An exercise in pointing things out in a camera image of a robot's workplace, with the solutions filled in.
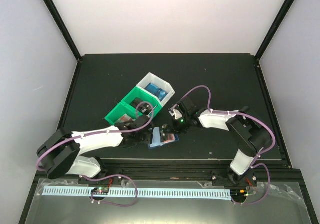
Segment red circle credit card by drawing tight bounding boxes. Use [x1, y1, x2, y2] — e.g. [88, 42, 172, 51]
[165, 134, 176, 143]

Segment blue card holder wallet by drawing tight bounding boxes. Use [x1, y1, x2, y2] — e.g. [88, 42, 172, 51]
[148, 127, 180, 149]

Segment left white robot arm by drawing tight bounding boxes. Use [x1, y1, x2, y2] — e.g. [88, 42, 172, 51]
[36, 115, 153, 183]

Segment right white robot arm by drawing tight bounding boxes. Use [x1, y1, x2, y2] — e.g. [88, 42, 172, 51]
[160, 97, 276, 185]

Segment orange cards in near bin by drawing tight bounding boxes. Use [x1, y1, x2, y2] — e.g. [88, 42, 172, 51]
[116, 114, 132, 123]

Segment black cards in green bin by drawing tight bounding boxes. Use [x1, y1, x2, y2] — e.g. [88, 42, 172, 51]
[130, 97, 152, 115]

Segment blue cards in white bin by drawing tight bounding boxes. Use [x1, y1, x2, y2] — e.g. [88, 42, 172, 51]
[145, 83, 168, 101]

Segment near green plastic bin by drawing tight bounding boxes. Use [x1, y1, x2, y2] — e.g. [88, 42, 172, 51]
[104, 102, 136, 125]

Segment green plastic bin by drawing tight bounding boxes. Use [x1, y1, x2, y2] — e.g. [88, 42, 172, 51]
[104, 102, 136, 125]
[121, 87, 162, 118]

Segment white plastic bin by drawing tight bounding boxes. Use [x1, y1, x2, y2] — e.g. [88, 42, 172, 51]
[137, 72, 175, 107]

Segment middle green plastic bin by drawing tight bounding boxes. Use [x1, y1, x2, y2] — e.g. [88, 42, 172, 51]
[121, 87, 162, 118]

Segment left controller board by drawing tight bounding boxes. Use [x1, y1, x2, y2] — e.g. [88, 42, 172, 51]
[91, 187, 110, 195]

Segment controller board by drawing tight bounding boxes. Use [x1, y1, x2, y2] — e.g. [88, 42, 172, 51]
[91, 187, 110, 195]
[230, 188, 257, 198]

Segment right controller board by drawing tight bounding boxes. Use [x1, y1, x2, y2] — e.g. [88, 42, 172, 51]
[230, 188, 257, 198]

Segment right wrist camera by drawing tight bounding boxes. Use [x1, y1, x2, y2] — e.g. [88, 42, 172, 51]
[169, 97, 196, 120]

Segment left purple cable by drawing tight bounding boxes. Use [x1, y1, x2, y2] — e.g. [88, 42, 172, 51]
[36, 101, 155, 172]

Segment white slotted cable duct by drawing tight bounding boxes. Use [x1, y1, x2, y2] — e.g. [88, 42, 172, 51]
[42, 186, 231, 200]

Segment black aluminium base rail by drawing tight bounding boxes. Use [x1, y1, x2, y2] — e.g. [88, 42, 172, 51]
[37, 158, 303, 184]

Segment left frame post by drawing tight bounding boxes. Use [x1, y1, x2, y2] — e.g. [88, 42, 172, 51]
[43, 0, 82, 61]

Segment frame post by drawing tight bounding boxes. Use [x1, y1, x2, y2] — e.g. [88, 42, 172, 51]
[43, 0, 82, 61]
[255, 0, 295, 61]

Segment right frame post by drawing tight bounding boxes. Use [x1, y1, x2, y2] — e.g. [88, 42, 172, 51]
[255, 0, 295, 61]

